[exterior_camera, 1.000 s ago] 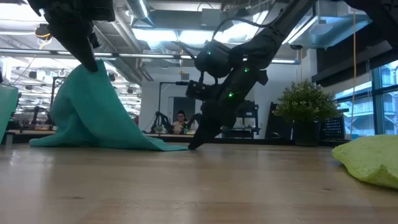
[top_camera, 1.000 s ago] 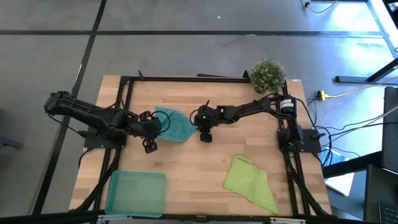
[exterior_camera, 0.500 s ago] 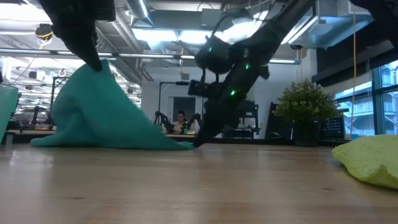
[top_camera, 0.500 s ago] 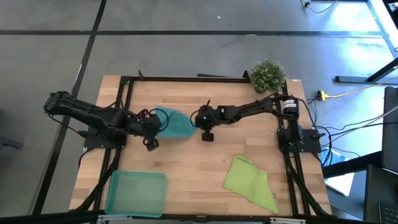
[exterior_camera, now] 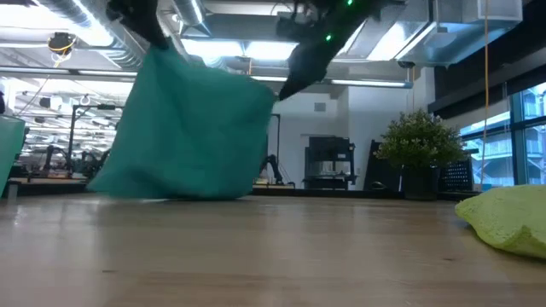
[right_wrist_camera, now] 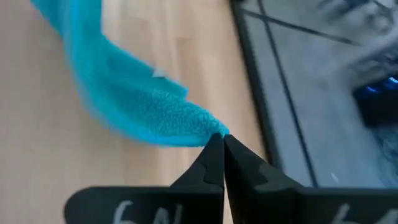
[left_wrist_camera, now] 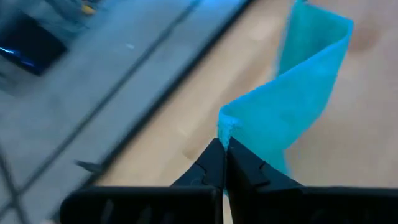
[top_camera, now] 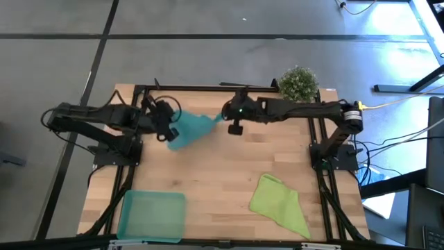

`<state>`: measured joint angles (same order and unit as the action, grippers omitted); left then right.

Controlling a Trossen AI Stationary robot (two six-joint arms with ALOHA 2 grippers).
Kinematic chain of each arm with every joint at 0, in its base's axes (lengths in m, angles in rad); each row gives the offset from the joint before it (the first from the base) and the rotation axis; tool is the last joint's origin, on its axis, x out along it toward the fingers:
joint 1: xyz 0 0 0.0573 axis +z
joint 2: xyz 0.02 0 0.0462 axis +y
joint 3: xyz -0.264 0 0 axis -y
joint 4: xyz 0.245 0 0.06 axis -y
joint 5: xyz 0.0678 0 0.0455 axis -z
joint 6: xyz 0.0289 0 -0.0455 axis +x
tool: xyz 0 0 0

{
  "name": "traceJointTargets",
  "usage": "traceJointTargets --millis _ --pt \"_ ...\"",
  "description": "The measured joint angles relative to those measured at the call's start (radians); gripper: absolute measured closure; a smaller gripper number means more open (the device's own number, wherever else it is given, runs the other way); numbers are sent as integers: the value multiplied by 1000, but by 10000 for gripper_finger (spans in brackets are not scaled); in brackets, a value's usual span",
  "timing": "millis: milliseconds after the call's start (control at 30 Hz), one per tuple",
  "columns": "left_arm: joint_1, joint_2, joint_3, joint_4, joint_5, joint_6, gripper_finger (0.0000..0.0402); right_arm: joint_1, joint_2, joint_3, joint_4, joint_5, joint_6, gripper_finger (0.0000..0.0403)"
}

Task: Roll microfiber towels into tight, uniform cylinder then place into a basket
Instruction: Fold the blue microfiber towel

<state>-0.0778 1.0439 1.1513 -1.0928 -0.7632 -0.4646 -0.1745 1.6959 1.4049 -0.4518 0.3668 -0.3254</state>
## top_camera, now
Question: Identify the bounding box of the black monitor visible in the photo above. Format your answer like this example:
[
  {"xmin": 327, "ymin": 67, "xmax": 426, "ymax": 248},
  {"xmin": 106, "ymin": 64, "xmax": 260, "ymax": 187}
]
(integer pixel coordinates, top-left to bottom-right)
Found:
[{"xmin": 425, "ymin": 96, "xmax": 444, "ymax": 194}]

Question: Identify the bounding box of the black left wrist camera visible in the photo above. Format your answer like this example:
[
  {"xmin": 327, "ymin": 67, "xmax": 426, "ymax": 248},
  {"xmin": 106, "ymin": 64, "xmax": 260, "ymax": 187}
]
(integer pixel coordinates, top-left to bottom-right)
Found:
[{"xmin": 157, "ymin": 127, "xmax": 180, "ymax": 142}]

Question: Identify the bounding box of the white paper sheet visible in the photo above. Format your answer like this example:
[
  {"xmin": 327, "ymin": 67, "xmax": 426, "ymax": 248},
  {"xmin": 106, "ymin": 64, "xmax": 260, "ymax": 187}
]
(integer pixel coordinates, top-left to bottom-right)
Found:
[{"xmin": 362, "ymin": 192, "xmax": 396, "ymax": 219}]

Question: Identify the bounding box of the black desk leg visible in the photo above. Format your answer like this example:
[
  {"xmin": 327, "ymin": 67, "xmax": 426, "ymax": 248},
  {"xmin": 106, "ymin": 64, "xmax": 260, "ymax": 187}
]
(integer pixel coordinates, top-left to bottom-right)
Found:
[{"xmin": 373, "ymin": 64, "xmax": 444, "ymax": 94}]

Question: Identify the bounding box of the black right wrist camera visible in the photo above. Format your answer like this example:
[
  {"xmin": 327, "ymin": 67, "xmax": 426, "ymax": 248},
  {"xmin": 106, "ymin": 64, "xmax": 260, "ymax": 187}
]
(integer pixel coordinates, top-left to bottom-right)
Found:
[{"xmin": 227, "ymin": 119, "xmax": 244, "ymax": 136}]

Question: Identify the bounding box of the grey floor cable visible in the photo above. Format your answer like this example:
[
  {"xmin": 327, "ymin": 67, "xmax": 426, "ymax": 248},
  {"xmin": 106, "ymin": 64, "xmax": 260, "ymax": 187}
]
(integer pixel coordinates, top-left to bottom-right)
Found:
[{"xmin": 367, "ymin": 117, "xmax": 444, "ymax": 149}]

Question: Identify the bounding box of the black left camera cable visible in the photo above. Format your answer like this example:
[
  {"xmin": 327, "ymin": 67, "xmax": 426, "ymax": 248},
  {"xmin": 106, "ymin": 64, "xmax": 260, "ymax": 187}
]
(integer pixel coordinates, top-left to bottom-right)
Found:
[{"xmin": 155, "ymin": 94, "xmax": 182, "ymax": 123}]

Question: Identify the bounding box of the dark chair base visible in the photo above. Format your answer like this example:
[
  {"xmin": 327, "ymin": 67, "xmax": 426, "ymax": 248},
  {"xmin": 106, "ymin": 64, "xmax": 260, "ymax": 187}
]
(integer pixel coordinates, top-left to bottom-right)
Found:
[{"xmin": 0, "ymin": 121, "xmax": 27, "ymax": 167}]

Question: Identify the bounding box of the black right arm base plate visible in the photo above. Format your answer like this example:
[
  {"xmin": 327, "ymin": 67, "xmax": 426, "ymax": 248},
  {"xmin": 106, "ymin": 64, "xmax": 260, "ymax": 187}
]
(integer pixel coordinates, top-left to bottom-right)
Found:
[{"xmin": 309, "ymin": 142, "xmax": 360, "ymax": 172}]

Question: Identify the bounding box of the yellow power cable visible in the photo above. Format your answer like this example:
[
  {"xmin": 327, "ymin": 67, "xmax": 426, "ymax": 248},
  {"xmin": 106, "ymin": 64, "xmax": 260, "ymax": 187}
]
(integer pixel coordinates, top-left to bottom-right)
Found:
[{"xmin": 357, "ymin": 85, "xmax": 444, "ymax": 112}]

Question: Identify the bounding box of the blue plastic bag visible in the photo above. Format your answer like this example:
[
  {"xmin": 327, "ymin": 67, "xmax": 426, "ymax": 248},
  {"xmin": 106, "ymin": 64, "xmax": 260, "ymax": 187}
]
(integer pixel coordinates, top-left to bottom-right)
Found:
[{"xmin": 357, "ymin": 166, "xmax": 386, "ymax": 185}]

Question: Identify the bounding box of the tan cable with black plug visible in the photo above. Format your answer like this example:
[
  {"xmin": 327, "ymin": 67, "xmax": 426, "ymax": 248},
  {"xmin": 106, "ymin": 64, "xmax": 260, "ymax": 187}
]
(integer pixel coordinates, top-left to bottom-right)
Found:
[{"xmin": 334, "ymin": 0, "xmax": 377, "ymax": 17}]

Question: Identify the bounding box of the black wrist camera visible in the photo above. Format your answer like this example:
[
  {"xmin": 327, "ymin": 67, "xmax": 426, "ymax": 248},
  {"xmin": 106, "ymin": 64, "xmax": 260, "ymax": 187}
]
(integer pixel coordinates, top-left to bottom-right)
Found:
[
  {"xmin": 227, "ymin": 119, "xmax": 244, "ymax": 136},
  {"xmin": 157, "ymin": 127, "xmax": 180, "ymax": 142}
]

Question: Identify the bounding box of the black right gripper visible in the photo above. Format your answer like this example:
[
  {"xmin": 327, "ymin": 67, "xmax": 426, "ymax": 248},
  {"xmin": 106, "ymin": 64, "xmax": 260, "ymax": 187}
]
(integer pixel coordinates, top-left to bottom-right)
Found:
[{"xmin": 217, "ymin": 89, "xmax": 261, "ymax": 123}]

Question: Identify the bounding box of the teal microfiber towel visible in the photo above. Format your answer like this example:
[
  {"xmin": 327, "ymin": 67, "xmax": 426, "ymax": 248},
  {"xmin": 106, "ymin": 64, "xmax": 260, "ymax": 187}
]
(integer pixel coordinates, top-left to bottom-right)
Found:
[{"xmin": 166, "ymin": 109, "xmax": 225, "ymax": 151}]

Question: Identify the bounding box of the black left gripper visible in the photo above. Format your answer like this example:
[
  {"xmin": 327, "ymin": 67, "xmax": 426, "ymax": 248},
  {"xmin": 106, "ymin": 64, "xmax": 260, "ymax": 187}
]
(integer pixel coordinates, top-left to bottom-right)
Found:
[{"xmin": 145, "ymin": 97, "xmax": 176, "ymax": 135}]

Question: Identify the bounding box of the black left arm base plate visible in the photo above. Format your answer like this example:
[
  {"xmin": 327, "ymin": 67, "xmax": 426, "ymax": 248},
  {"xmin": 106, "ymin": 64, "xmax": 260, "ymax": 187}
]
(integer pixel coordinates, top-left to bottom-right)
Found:
[{"xmin": 88, "ymin": 138, "xmax": 144, "ymax": 167}]

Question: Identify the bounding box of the black keyboard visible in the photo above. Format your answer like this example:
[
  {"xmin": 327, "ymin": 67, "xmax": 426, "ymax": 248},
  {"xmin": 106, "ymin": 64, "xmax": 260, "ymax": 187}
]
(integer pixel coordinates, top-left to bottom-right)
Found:
[{"xmin": 422, "ymin": 225, "xmax": 444, "ymax": 250}]

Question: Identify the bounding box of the teal plastic basket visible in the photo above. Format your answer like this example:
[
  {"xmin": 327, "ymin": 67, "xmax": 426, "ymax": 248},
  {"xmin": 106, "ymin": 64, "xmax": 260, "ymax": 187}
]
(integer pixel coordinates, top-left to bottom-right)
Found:
[{"xmin": 116, "ymin": 189, "xmax": 187, "ymax": 244}]

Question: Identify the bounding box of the green microfiber towel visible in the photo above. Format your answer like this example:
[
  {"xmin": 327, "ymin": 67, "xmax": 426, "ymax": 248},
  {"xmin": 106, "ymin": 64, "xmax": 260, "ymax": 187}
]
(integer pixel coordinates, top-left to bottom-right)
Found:
[{"xmin": 248, "ymin": 173, "xmax": 312, "ymax": 240}]

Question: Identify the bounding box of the small potted green plant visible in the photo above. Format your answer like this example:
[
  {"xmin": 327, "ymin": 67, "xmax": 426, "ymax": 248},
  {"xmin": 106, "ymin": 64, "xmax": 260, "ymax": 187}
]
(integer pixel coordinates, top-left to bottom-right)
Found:
[{"xmin": 277, "ymin": 65, "xmax": 320, "ymax": 104}]

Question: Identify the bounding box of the black desk crossbar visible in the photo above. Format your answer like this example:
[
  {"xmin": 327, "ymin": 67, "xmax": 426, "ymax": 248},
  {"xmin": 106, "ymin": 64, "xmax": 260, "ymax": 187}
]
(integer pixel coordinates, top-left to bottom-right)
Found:
[{"xmin": 360, "ymin": 168, "xmax": 427, "ymax": 199}]

